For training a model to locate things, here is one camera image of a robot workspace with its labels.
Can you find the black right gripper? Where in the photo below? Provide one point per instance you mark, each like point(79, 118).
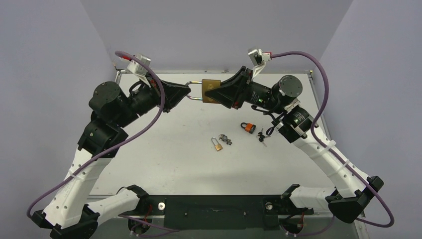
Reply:
point(243, 89)

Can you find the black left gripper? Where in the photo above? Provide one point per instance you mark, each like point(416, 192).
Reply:
point(173, 92)

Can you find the large brass padlock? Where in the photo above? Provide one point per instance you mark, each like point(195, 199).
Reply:
point(207, 85)

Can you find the orange round padlock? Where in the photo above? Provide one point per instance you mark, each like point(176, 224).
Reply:
point(248, 127)

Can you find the small black keys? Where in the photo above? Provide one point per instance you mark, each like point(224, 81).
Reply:
point(225, 139)

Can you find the black headed key bunch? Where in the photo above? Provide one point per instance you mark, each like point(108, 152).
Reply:
point(261, 136)

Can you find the small brass padlock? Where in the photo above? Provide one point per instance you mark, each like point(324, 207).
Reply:
point(216, 144)

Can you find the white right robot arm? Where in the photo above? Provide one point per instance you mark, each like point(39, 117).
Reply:
point(351, 189)

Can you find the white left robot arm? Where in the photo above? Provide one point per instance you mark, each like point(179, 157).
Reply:
point(69, 215)

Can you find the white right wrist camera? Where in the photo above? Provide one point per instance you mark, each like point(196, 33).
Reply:
point(259, 59)

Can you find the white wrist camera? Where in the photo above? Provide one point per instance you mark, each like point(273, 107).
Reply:
point(259, 59)
point(138, 70)

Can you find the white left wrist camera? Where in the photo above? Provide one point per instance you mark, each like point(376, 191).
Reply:
point(138, 70)

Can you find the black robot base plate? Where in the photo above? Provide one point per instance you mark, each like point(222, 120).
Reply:
point(218, 212)

